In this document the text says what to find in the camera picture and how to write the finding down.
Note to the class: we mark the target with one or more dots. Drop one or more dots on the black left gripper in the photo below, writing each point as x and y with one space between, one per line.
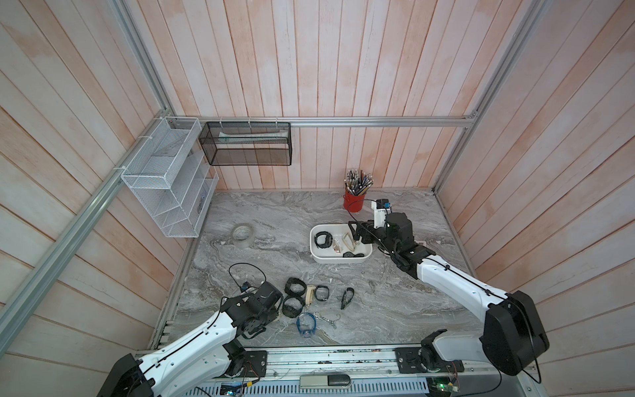
273 315

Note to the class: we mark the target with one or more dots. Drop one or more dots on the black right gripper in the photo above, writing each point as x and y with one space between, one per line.
368 227

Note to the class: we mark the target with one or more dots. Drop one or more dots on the gold beige watch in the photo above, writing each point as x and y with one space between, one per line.
349 242

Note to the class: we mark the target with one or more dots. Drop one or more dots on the black round face watch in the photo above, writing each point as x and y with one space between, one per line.
351 254

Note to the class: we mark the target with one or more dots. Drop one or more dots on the rose gold small watch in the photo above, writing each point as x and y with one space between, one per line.
336 246

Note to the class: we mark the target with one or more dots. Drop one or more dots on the black strap watch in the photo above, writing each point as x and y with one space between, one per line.
347 297

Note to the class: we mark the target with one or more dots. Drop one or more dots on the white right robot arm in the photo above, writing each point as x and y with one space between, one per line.
512 336

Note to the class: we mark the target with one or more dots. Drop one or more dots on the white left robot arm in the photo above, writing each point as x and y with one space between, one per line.
211 350

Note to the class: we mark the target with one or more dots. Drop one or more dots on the white storage box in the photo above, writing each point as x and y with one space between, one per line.
328 256

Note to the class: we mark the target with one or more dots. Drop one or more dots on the blue transparent watch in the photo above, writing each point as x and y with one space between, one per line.
306 324

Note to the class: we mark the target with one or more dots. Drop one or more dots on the red pen cup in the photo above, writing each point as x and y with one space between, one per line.
353 203

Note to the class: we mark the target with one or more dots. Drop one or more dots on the pens in cup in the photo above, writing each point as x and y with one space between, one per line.
357 182

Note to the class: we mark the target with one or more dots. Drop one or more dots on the black square smartwatch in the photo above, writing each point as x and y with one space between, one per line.
322 293

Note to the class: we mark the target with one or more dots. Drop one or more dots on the clear tape roll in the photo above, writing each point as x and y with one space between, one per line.
243 235

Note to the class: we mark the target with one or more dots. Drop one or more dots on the grey remote device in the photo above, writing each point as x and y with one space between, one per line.
325 382

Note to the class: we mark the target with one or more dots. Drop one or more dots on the black mesh basket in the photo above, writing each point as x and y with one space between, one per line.
247 143

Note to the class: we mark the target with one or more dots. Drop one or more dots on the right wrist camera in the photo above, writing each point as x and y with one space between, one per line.
381 208

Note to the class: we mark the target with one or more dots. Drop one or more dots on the beige strap watch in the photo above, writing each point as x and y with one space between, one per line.
310 295

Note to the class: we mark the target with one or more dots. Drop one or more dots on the white wire mesh shelf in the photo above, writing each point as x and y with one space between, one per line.
169 175

